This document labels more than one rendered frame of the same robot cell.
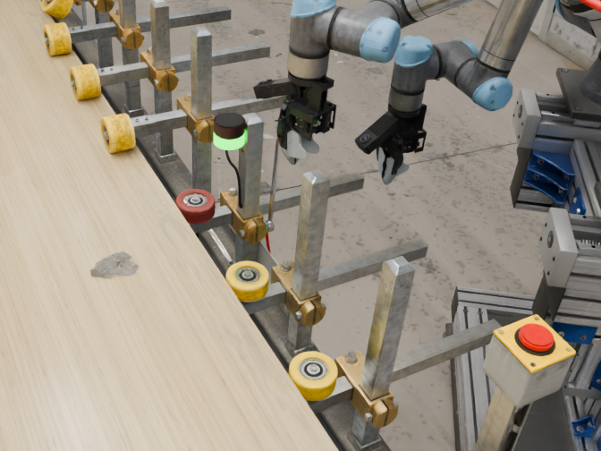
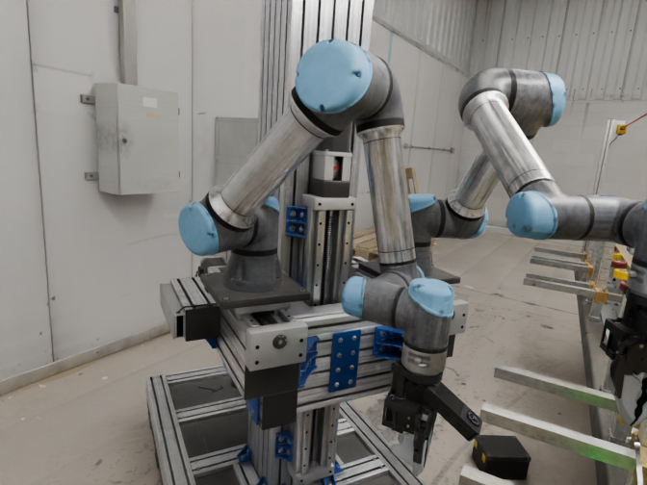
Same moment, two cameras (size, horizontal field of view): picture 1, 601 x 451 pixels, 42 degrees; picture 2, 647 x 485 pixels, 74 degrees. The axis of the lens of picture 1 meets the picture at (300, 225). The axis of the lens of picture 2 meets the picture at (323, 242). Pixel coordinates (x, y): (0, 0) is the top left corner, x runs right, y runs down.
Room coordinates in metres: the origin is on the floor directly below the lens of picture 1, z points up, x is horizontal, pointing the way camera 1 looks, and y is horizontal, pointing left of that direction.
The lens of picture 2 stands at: (2.06, 0.30, 1.39)
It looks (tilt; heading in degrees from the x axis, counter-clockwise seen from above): 12 degrees down; 240
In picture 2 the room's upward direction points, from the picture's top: 4 degrees clockwise
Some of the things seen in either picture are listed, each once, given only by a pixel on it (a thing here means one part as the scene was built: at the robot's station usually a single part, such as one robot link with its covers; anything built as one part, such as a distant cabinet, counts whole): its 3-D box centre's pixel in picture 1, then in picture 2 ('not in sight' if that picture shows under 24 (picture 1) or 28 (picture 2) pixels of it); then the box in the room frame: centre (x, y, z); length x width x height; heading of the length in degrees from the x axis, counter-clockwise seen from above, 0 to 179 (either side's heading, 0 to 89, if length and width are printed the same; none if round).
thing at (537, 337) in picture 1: (535, 339); not in sight; (0.65, -0.29, 1.22); 0.04 x 0.04 x 0.02
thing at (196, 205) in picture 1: (195, 219); not in sight; (1.28, 0.22, 0.85); 0.08 x 0.08 x 0.11
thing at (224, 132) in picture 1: (229, 125); not in sight; (1.27, 0.15, 1.10); 0.06 x 0.06 x 0.02
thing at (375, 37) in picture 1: (368, 32); (607, 218); (1.29, -0.09, 1.30); 0.11 x 0.11 x 0.08; 68
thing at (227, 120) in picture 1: (229, 166); not in sight; (1.27, 0.15, 1.00); 0.06 x 0.06 x 0.22; 32
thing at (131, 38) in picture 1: (126, 29); not in sight; (1.95, 0.52, 0.95); 0.13 x 0.06 x 0.05; 32
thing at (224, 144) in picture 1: (229, 136); not in sight; (1.27, 0.15, 1.07); 0.06 x 0.06 x 0.02
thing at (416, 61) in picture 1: (412, 64); (427, 313); (1.55, -0.21, 1.13); 0.09 x 0.08 x 0.11; 119
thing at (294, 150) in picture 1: (296, 150); (640, 394); (1.29, 0.02, 1.04); 0.06 x 0.03 x 0.09; 52
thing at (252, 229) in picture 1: (241, 216); not in sight; (1.32, 0.13, 0.85); 0.13 x 0.06 x 0.05; 32
